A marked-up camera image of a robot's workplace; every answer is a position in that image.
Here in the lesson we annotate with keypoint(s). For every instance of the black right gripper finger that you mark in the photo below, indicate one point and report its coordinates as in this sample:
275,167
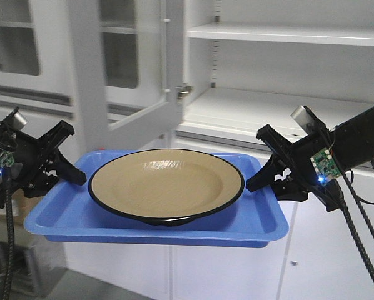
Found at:
266,175
274,140

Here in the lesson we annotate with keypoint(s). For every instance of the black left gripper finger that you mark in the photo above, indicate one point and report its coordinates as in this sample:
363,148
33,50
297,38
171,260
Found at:
51,140
67,171

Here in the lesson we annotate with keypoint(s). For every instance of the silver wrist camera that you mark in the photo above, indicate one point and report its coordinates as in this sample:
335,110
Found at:
307,120
15,119

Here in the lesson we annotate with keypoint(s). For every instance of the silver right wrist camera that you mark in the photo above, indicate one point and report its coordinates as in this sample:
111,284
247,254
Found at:
307,120

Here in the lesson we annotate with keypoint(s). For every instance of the blue plastic tray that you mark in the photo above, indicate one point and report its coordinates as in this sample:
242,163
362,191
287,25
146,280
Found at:
68,213

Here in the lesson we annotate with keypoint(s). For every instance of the green left circuit board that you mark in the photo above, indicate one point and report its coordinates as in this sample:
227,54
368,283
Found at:
6,160

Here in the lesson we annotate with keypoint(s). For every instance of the white cabinet with shelves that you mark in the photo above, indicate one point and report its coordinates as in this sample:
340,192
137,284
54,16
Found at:
250,61

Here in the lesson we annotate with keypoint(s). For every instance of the green right circuit board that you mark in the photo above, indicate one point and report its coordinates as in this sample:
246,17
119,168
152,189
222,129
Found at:
325,167

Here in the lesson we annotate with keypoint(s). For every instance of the white glass cabinet door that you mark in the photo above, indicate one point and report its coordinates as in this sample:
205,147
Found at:
127,71

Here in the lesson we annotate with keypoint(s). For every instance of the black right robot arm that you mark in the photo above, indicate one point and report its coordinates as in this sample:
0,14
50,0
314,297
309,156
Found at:
351,143

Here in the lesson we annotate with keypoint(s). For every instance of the white left glass cabinet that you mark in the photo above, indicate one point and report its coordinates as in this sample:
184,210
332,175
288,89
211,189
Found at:
35,73

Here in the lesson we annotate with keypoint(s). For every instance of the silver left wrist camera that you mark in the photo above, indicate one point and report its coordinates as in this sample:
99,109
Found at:
15,119

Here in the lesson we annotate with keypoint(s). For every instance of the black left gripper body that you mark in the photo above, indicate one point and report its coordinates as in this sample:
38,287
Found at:
28,173

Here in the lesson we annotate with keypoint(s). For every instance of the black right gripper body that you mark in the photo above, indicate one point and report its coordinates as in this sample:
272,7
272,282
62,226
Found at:
302,179

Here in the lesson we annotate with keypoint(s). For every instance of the green circuit board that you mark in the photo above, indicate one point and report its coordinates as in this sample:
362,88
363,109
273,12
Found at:
6,160
325,167

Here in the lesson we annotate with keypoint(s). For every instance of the beige plate with black rim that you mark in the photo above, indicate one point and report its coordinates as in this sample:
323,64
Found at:
166,186

